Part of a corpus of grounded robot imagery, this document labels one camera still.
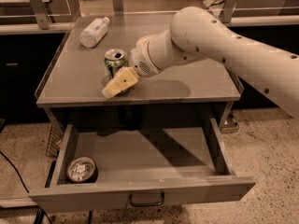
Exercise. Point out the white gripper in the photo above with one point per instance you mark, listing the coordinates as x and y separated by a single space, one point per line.
140 60

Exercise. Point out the green soda can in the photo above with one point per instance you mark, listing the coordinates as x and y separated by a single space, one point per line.
115 59

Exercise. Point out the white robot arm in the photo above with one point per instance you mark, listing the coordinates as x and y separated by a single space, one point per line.
194 34

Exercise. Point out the grey cabinet with top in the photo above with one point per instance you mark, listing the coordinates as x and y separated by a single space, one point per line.
78 75

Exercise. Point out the grey open top drawer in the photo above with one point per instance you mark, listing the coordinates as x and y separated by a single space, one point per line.
187 164

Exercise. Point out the round tin in drawer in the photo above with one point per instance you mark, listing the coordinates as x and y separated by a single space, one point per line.
82 170

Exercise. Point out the white paper bowl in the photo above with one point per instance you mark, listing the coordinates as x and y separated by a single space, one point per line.
144 39

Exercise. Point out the clear plastic water bottle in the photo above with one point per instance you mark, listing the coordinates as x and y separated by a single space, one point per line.
94 32

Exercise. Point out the dark counter cabinets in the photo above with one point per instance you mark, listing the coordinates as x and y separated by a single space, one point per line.
25 58

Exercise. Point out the wire mesh basket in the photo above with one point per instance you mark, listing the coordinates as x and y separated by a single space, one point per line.
54 142

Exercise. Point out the left metal bracket post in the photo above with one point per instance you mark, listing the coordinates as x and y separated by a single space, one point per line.
40 12

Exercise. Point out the black drawer handle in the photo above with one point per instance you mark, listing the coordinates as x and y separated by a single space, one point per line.
146 200

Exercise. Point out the right metal bracket post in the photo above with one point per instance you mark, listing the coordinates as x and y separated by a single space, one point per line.
227 10

